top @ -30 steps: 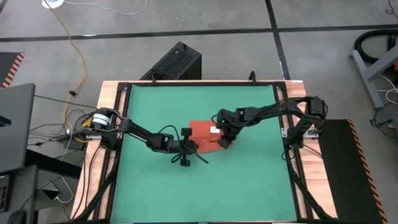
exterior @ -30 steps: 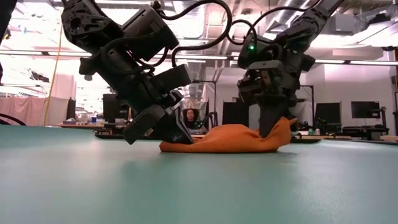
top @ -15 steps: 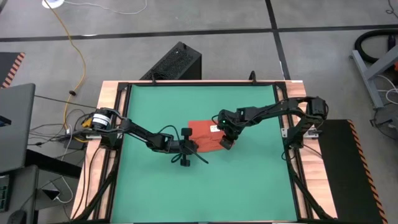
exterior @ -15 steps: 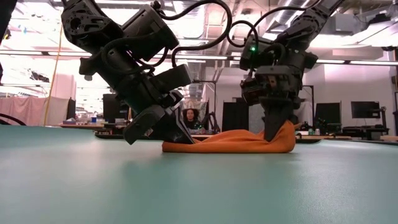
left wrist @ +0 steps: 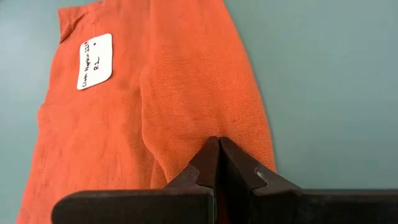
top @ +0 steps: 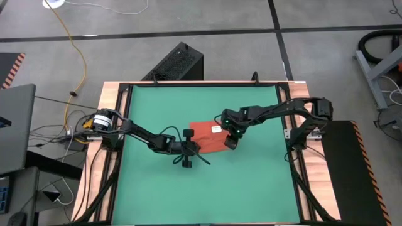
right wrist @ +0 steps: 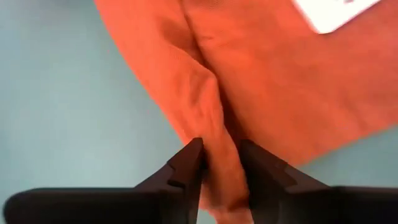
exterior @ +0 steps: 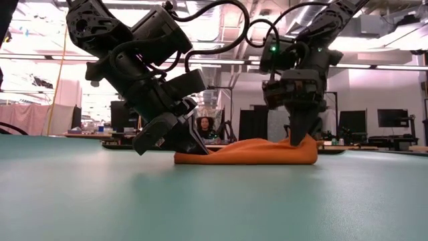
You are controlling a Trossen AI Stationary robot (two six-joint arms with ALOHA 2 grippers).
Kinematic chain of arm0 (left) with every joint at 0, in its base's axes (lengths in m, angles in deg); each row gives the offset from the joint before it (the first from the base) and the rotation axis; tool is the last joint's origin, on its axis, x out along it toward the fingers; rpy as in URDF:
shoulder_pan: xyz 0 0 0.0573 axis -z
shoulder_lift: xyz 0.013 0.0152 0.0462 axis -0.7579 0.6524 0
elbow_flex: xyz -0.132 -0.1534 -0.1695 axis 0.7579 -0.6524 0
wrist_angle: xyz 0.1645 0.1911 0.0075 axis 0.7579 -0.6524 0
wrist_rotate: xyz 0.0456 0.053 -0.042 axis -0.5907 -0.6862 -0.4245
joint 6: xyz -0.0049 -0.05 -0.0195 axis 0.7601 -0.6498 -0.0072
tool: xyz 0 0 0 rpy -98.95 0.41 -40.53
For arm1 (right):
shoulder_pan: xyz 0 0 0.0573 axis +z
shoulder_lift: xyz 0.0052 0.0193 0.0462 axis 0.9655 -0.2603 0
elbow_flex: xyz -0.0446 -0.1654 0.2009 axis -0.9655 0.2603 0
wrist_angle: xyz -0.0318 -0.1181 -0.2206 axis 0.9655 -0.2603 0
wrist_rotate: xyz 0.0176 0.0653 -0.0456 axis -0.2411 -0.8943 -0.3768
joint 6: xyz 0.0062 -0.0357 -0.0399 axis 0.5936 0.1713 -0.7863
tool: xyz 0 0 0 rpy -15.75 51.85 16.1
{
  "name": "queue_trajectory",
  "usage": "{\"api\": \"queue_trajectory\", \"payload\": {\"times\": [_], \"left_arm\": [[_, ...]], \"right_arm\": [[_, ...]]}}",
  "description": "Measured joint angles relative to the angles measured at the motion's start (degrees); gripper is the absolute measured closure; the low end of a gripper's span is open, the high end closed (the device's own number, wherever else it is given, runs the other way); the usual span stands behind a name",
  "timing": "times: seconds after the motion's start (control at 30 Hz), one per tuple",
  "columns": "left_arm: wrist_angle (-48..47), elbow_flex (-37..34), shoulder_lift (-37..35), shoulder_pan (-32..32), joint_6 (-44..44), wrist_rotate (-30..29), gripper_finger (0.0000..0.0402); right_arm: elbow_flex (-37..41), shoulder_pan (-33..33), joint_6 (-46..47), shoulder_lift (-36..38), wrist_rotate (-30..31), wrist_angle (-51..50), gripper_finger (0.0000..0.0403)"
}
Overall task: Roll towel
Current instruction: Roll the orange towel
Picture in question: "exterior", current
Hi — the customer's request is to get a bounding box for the orange towel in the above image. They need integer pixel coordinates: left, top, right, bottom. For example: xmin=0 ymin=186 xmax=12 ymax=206
xmin=173 ymin=133 xmax=319 ymax=165

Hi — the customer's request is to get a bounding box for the yellow hanging cord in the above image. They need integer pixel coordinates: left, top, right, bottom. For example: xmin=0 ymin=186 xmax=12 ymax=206
xmin=45 ymin=25 xmax=70 ymax=135

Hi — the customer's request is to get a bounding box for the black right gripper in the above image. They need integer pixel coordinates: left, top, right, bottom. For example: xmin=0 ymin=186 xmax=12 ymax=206
xmin=280 ymin=68 xmax=331 ymax=146

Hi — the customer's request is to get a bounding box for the black computer monitor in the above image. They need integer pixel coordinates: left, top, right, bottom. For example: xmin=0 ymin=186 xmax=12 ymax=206
xmin=338 ymin=110 xmax=368 ymax=134
xmin=110 ymin=100 xmax=140 ymax=133
xmin=377 ymin=108 xmax=409 ymax=129

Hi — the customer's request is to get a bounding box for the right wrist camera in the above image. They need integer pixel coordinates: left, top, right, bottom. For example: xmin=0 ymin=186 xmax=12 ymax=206
xmin=261 ymin=79 xmax=288 ymax=110

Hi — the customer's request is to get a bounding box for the person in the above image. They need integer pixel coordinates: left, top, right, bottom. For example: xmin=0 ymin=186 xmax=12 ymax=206
xmin=195 ymin=116 xmax=219 ymax=140

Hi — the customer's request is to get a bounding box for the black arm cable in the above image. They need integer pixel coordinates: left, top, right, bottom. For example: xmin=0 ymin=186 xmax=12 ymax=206
xmin=163 ymin=0 xmax=251 ymax=73
xmin=245 ymin=1 xmax=335 ymax=81

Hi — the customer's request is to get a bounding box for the long ceiling light bar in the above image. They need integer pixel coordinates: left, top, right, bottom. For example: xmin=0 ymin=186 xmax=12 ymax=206
xmin=0 ymin=53 xmax=428 ymax=72

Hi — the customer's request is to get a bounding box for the silver ventilation duct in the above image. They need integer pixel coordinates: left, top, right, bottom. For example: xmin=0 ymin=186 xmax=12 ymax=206
xmin=185 ymin=0 xmax=224 ymax=101

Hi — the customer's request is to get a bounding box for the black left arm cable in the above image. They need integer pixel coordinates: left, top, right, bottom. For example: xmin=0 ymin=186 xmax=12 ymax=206
xmin=163 ymin=0 xmax=251 ymax=73

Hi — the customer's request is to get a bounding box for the black desk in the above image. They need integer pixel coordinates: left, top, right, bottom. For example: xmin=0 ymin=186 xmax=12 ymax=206
xmin=367 ymin=134 xmax=419 ymax=152

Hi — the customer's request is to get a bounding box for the black partition panel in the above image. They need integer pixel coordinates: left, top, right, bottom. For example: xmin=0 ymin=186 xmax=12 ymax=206
xmin=238 ymin=104 xmax=268 ymax=142

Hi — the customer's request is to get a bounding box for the pink curtain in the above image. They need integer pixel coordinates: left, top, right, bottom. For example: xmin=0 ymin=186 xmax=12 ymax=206
xmin=0 ymin=102 xmax=76 ymax=135

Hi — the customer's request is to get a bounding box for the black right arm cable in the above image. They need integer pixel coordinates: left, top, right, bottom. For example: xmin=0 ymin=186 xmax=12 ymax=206
xmin=245 ymin=1 xmax=335 ymax=81

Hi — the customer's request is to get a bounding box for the black curved cable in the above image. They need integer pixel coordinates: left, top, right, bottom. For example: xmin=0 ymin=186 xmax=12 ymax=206
xmin=0 ymin=120 xmax=29 ymax=135

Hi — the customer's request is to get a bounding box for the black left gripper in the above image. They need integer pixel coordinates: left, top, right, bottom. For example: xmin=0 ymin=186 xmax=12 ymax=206
xmin=85 ymin=49 xmax=211 ymax=157

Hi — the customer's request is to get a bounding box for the wooden room table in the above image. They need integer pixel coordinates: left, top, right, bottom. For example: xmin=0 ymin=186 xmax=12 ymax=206
xmin=317 ymin=144 xmax=379 ymax=151

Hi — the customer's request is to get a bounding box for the green table mat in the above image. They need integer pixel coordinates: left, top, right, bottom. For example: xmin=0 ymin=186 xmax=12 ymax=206
xmin=0 ymin=133 xmax=428 ymax=241

